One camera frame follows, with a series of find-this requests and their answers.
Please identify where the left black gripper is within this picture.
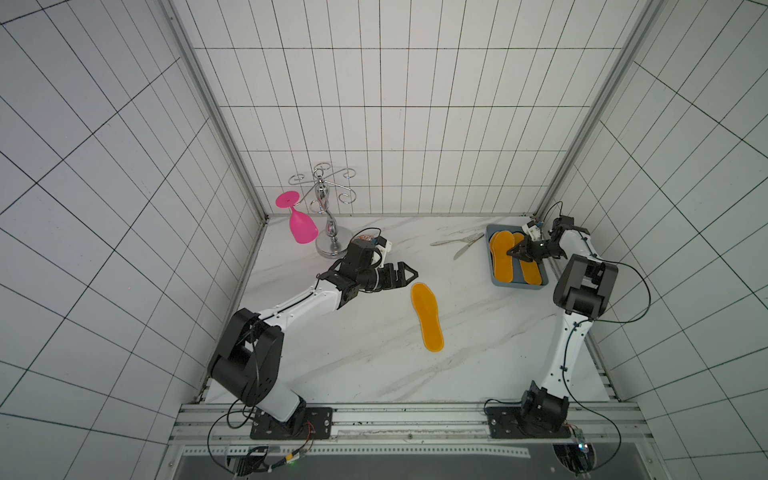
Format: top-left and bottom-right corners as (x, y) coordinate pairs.
(359, 262), (418, 293)

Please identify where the yellow insole bottom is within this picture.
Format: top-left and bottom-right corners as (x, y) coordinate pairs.
(494, 230), (516, 283)

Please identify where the yellow insole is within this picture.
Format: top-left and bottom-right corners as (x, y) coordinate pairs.
(494, 230), (516, 283)
(411, 283), (444, 353)
(513, 233), (543, 286)
(489, 234), (499, 278)

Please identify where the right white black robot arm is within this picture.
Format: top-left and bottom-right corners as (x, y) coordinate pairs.
(507, 216), (618, 437)

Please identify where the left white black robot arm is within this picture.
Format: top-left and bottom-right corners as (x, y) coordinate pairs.
(207, 236), (418, 427)

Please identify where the blue storage box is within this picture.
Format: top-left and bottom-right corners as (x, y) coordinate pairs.
(485, 224), (548, 290)

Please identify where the silver metal glass rack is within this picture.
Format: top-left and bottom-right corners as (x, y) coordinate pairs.
(288, 162), (357, 260)

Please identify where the pink plastic wine glass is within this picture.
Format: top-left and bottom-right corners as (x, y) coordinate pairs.
(275, 191), (319, 245)

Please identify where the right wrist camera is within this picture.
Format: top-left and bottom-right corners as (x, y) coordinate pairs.
(522, 220), (543, 241)

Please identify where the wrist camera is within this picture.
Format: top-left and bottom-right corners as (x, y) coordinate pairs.
(358, 234), (392, 257)
(522, 220), (543, 241)

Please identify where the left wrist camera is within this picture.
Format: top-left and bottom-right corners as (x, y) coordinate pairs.
(358, 234), (392, 257)

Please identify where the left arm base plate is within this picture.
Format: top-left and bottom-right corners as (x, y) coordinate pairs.
(250, 405), (334, 441)

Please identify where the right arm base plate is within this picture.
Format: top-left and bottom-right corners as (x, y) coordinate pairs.
(484, 405), (571, 440)

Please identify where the aluminium mounting rail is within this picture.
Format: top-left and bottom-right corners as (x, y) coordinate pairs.
(169, 402), (653, 458)

